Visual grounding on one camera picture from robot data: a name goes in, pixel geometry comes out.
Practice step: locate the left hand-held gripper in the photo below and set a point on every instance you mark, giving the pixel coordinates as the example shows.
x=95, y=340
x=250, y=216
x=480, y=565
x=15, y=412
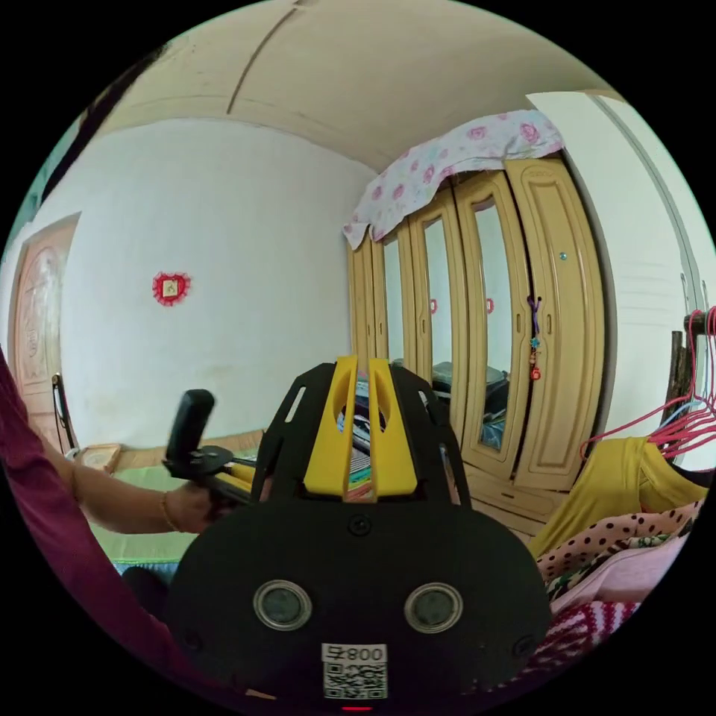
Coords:
x=208, y=460

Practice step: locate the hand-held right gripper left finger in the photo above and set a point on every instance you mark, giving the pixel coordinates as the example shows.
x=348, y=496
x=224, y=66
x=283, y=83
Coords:
x=330, y=447

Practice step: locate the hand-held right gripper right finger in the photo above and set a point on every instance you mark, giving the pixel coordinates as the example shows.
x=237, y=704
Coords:
x=391, y=453

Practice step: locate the person's left forearm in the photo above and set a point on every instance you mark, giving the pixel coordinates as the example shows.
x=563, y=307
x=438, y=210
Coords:
x=123, y=498

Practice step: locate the person's left hand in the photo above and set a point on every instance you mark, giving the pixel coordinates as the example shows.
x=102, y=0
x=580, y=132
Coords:
x=198, y=506

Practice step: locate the bed with green woven mat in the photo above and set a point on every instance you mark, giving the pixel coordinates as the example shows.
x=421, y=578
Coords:
x=142, y=481

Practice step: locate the person's body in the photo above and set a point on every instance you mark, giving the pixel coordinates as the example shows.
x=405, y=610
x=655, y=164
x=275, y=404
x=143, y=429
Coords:
x=50, y=503

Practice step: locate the beige cupboard with mirror doors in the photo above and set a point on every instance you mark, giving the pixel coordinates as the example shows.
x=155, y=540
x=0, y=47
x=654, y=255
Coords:
x=554, y=335

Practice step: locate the pile of clothes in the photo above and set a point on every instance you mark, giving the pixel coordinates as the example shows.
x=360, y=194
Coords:
x=610, y=503

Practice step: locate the brown wooden door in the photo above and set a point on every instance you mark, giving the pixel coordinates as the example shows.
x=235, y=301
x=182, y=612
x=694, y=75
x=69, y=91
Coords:
x=39, y=319

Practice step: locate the red clothes hangers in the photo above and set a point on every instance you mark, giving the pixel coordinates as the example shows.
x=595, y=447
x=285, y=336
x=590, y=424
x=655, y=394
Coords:
x=702, y=425

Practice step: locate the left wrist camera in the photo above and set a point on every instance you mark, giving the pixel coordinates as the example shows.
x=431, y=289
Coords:
x=189, y=425

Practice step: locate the red heart wall ornament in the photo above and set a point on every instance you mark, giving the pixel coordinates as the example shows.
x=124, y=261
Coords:
x=170, y=288

